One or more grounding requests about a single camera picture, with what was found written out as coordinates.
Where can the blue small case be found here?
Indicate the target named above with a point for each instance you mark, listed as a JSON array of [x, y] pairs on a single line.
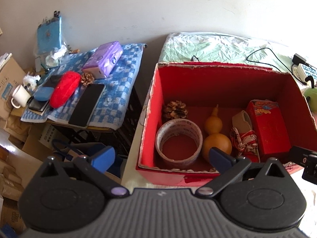
[[43, 93]]

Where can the purple tissue pack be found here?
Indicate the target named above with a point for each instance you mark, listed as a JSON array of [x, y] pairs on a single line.
[[103, 60]]

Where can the white power strip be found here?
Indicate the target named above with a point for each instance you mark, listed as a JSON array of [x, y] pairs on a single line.
[[302, 71]]

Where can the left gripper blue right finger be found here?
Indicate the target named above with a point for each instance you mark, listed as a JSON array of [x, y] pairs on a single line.
[[220, 160]]

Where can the blue checkered towel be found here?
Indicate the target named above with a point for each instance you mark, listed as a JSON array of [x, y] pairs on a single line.
[[103, 103]]

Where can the pale green bed sheet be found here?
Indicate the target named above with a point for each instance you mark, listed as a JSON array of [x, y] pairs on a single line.
[[198, 79]]

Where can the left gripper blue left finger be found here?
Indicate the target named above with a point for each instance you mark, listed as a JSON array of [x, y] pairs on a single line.
[[103, 159]]

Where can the black smartphone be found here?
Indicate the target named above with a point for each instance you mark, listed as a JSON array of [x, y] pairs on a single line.
[[86, 105]]

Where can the red glasses case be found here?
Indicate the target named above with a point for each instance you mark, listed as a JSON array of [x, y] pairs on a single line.
[[67, 85]]

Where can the green bug plush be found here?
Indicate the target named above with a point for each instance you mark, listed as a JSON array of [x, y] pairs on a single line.
[[310, 93]]

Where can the large red cardboard box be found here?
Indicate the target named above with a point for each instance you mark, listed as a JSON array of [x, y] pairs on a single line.
[[223, 118]]

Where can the dark wooden side table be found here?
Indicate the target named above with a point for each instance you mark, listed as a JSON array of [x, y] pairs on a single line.
[[87, 141]]

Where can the brown calabash gourd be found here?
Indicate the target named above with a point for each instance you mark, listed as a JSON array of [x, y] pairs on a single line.
[[213, 126]]

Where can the cardboard boxes on floor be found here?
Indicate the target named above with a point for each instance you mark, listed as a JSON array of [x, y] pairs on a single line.
[[21, 139]]

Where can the printed tape roll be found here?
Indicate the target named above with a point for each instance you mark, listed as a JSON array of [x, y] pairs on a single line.
[[178, 142]]

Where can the brown pine cone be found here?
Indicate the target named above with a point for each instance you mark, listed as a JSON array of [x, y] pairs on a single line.
[[175, 110]]

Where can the small red gift box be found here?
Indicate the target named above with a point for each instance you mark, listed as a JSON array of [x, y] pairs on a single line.
[[270, 129]]

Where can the white mug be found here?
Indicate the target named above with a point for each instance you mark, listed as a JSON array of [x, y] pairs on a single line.
[[20, 97]]

